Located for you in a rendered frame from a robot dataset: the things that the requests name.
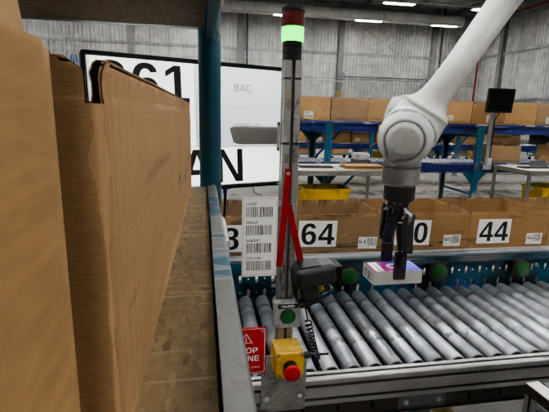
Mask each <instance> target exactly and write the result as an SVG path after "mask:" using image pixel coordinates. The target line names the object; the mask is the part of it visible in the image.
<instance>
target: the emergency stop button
mask: <svg viewBox="0 0 549 412"><path fill-rule="evenodd" d="M300 376H301V371H300V369H299V368H298V367H297V366H295V365H290V366H289V367H287V368H286V369H285V371H284V377H285V378H286V379H287V380H288V381H289V382H295V381H297V380H298V379H299V378H300Z"/></svg>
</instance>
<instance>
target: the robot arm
mask: <svg viewBox="0 0 549 412"><path fill-rule="evenodd" d="M523 1H524V0H486V2H485V3H484V5H483V6H482V7H481V8H480V10H479V12H478V13H477V15H476V16H475V18H474V19H473V21H472V22H471V23H470V25H469V26H468V27H467V29H466V31H465V32H464V34H463V35H462V36H461V38H460V39H459V40H458V42H457V44H456V45H455V47H454V48H453V50H452V51H451V52H450V53H449V55H448V57H447V58H446V59H445V61H444V63H443V64H442V65H441V66H440V67H439V69H438V70H437V71H436V72H435V74H434V75H433V76H432V78H431V79H430V80H429V82H428V83H427V84H426V85H425V86H424V87H423V88H422V89H421V90H420V91H418V92H416V93H414V94H411V95H401V96H394V97H392V98H391V100H390V102H389V105H388V106H387V108H386V112H385V115H384V120H383V122H382V125H381V126H380V128H379V130H378V133H377V145H378V148H379V150H380V152H381V153H382V155H383V162H382V165H383V166H382V182H384V183H386V184H384V191H383V198H384V199H385V200H388V202H387V203H382V215H381V222H380V228H379V234H378V237H379V239H382V250H381V259H380V262H392V253H393V243H392V242H394V240H393V239H392V237H393V234H394V231H395V230H396V242H397V252H395V259H394V269H393V280H404V279H405V272H406V263H407V254H412V253H413V228H414V221H415V217H416V215H415V213H410V212H409V205H408V204H409V203H410V202H413V201H414V199H415V191H416V186H415V185H418V184H419V181H420V172H421V166H422V160H423V159H424V158H425V157H426V156H427V155H428V154H429V152H430V151H431V148H433V147H435V144H436V142H437V141H438V140H439V138H440V135H441V133H442V132H443V130H444V129H445V127H446V125H447V124H448V121H447V116H446V114H447V109H448V107H449V104H450V102H451V100H452V99H453V97H454V96H455V94H456V93H457V91H458V89H459V88H460V86H461V85H462V84H463V82H464V81H465V79H466V77H467V76H468V75H469V73H470V72H471V71H472V70H473V68H474V67H475V65H476V64H477V62H478V61H479V60H480V58H481V57H482V55H483V54H484V53H485V52H486V50H487V49H488V48H489V46H490V44H491V43H492V42H493V40H494V39H495V38H496V37H497V35H498V34H499V32H500V31H501V30H502V28H503V26H504V25H505V24H506V22H508V20H509V19H510V18H511V16H512V15H513V13H514V12H515V11H516V9H517V8H518V7H519V5H520V4H521V3H522V2H523ZM398 222H402V223H398ZM382 233H383V234H382Z"/></svg>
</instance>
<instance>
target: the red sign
mask: <svg viewBox="0 0 549 412"><path fill-rule="evenodd" d="M242 329H243V337H244V342H245V347H246V351H247V356H248V364H249V369H250V373H251V374H259V373H265V372H266V363H270V362H271V355H270V356H266V326H262V327H249V328H242Z"/></svg>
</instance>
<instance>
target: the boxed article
mask: <svg viewBox="0 0 549 412"><path fill-rule="evenodd" d="M393 269H394V261H393V262H364V269H363V276H364V277H365V278H366V279H367V280H368V281H369V282H370V283H371V284H372V285H384V284H416V283H421V282H422V269H421V268H419V267H418V266H416V265H415V264H413V263H412V262H410V261H407V263H406V272H405V279H404V280H393Z"/></svg>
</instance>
